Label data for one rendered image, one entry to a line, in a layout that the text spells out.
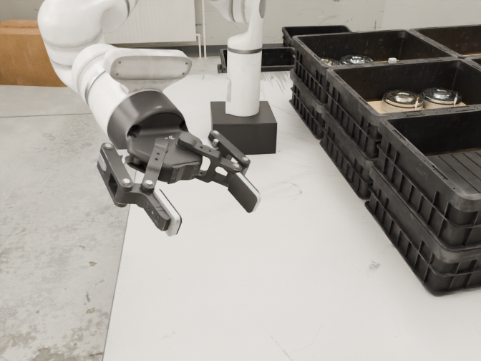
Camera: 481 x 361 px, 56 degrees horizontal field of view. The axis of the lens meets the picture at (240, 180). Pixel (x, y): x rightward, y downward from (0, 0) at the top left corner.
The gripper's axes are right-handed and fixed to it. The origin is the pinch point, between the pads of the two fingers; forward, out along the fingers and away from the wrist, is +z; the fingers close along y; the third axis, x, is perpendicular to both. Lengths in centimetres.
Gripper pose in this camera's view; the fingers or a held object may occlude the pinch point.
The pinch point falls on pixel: (215, 212)
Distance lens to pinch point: 40.5
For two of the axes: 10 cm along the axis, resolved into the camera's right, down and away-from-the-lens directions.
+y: -7.3, 1.7, -6.6
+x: 3.5, -7.4, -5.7
